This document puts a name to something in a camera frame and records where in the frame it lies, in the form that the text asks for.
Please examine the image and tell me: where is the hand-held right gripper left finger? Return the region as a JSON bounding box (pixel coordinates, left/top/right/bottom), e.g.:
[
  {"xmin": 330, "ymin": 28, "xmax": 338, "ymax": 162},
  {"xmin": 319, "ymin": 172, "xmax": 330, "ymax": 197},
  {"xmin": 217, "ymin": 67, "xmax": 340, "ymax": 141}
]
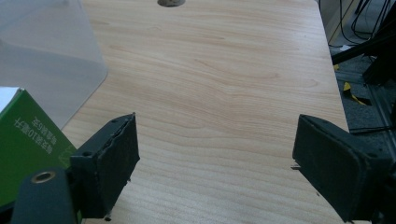
[{"xmin": 68, "ymin": 112, "xmax": 141, "ymax": 222}]

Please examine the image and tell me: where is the black metal stand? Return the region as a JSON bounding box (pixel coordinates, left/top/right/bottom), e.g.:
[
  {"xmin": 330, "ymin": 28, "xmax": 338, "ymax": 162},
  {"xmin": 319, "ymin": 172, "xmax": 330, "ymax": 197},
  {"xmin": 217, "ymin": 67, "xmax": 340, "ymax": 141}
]
[{"xmin": 331, "ymin": 0, "xmax": 396, "ymax": 86}]

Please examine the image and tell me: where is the grey round object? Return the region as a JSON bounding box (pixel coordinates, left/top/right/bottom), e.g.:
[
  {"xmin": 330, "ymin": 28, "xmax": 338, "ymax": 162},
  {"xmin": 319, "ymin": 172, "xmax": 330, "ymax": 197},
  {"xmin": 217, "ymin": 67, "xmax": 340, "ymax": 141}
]
[{"xmin": 157, "ymin": 0, "xmax": 187, "ymax": 7}]

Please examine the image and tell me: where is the green white medicine box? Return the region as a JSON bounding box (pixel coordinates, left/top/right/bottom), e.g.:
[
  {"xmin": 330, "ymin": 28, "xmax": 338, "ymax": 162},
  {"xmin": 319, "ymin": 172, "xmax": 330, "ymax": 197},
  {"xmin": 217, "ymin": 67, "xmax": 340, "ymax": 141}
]
[{"xmin": 0, "ymin": 86, "xmax": 78, "ymax": 208}]

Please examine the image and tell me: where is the metal floor rail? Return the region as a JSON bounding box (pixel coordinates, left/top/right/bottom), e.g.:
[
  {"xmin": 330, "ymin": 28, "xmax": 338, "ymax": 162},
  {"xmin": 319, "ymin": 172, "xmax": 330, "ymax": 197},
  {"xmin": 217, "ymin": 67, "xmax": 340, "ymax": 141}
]
[{"xmin": 335, "ymin": 69, "xmax": 396, "ymax": 157}]

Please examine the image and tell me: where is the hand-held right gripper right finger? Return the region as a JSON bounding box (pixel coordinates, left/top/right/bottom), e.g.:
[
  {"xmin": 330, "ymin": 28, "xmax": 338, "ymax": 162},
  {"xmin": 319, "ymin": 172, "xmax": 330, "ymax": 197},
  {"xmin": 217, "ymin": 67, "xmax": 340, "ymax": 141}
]
[{"xmin": 291, "ymin": 114, "xmax": 393, "ymax": 223}]

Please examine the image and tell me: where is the yellow black tape piece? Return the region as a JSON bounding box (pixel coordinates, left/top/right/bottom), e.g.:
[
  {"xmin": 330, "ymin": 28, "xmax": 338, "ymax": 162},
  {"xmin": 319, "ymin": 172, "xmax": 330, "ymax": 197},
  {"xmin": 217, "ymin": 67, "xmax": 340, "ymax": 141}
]
[{"xmin": 333, "ymin": 63, "xmax": 372, "ymax": 106}]

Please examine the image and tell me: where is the black cable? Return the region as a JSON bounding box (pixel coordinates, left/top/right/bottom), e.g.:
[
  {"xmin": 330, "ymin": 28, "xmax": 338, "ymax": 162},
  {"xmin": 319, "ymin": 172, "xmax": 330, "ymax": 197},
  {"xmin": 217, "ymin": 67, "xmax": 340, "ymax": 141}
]
[
  {"xmin": 337, "ymin": 0, "xmax": 359, "ymax": 46},
  {"xmin": 350, "ymin": 0, "xmax": 394, "ymax": 41}
]

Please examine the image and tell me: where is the clear plastic storage box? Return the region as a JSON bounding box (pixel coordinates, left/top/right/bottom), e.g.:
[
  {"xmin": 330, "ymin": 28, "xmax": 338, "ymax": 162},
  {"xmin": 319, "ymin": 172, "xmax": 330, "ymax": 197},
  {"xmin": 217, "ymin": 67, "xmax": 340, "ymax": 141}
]
[{"xmin": 0, "ymin": 0, "xmax": 109, "ymax": 130}]

